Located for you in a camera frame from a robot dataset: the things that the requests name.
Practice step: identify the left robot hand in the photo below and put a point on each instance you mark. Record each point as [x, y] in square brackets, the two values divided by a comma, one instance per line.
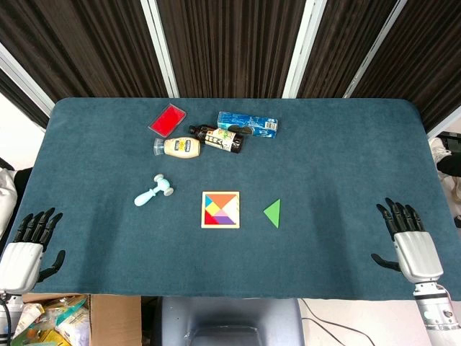
[19, 261]

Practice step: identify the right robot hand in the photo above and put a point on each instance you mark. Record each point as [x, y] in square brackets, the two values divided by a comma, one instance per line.
[416, 252]

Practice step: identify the green triangle piece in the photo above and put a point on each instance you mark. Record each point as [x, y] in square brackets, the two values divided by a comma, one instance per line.
[274, 212]

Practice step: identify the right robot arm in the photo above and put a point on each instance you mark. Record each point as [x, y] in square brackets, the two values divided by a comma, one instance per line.
[436, 310]

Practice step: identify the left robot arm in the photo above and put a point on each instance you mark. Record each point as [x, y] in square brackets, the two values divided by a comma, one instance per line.
[9, 317]

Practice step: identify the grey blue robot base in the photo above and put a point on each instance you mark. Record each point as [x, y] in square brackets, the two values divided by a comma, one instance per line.
[230, 320]

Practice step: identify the wooden tangram puzzle tray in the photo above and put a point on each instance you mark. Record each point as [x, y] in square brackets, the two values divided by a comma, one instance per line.
[220, 209]

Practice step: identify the cardboard box with packages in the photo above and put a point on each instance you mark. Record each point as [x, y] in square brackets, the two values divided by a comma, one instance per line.
[61, 320]

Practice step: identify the white sneaker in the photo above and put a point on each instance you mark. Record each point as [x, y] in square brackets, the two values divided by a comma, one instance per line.
[438, 147]

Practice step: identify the light blue toy hammer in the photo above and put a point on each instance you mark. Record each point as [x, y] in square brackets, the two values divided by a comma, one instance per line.
[153, 191]

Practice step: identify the teal table cloth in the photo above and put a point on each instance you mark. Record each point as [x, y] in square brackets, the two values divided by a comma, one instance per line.
[230, 223]

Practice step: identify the mayonnaise squeeze bottle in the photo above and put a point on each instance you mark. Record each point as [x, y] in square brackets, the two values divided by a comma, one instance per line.
[180, 147]

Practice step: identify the red flat plastic box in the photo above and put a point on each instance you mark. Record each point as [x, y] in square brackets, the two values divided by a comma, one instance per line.
[167, 120]

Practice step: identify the blue cookie package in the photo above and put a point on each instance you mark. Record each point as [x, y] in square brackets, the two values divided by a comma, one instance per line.
[248, 124]

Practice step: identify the dark soy sauce bottle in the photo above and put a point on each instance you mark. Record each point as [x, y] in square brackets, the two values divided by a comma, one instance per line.
[218, 138]

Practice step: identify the dark folding screen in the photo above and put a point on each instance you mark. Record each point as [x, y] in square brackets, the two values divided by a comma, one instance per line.
[230, 47]

